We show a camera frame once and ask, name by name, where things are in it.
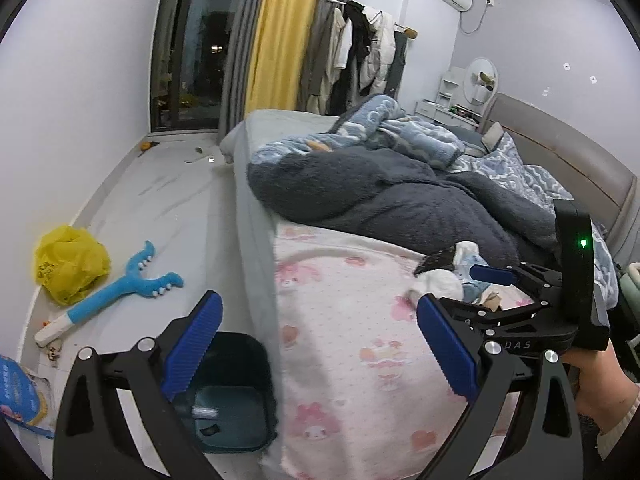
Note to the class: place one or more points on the person's right hand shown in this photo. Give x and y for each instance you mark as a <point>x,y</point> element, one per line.
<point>602,385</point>

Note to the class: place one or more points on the grey curtain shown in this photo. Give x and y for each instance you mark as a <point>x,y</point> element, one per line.
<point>327,10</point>
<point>242,45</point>

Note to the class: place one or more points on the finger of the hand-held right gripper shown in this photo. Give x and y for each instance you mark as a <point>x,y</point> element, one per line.
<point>492,274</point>
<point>500,316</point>

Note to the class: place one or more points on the yellow plastic bag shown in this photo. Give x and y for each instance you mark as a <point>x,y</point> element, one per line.
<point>70,265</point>

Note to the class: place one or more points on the grey padded headboard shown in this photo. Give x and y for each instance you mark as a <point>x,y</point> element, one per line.
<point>565,160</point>

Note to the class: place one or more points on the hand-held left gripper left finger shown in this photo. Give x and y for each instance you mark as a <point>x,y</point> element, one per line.
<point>192,345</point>

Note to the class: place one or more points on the blue wave pattern duvet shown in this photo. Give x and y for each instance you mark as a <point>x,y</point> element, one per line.
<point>520,170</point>

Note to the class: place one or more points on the blue and white wipes packet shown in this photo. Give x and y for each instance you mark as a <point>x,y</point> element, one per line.
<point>475,287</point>

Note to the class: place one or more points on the blue snack bag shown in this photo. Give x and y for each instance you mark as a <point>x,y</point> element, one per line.
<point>22,395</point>

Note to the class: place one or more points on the blue plush toy stick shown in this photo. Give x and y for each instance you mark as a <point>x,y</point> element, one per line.
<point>115,292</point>

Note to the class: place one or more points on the pink printed blanket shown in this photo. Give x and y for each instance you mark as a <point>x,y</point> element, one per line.
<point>350,360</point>

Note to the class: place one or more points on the brown cardboard scrap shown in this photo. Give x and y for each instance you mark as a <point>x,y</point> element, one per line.
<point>492,302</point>

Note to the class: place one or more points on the yellow curtain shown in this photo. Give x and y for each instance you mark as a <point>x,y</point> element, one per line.
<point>285,35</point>

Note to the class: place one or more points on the black tissue packet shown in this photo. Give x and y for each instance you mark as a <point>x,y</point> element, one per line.
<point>434,261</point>

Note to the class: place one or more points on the black garment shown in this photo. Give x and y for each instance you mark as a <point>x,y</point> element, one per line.
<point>357,35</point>

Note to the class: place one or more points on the clothes rack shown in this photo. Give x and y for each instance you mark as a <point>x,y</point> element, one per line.
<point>405,27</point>

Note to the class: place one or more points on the grey bed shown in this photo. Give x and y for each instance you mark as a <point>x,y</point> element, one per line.
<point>255,195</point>

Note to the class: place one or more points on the grey trousers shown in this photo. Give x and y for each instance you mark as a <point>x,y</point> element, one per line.
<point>397,65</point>

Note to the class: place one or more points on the round white mirror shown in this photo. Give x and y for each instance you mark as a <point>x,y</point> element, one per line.
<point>480,80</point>

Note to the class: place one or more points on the dark grey fleece blanket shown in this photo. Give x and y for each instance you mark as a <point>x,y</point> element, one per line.
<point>380,195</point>

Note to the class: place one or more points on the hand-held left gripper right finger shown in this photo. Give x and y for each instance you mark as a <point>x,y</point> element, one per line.
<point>445,350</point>

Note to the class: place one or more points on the glass balcony door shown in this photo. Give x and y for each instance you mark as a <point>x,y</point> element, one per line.
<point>200,45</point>

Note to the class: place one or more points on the white vanity shelf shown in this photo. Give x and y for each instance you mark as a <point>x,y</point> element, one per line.
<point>440,105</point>

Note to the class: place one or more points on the white jacket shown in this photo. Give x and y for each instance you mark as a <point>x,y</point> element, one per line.
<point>377,55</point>

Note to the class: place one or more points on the dark teal trash bin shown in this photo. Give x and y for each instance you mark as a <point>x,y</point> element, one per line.
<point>235,400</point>

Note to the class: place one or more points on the beige pillow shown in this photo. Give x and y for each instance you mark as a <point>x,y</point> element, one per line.
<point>492,134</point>

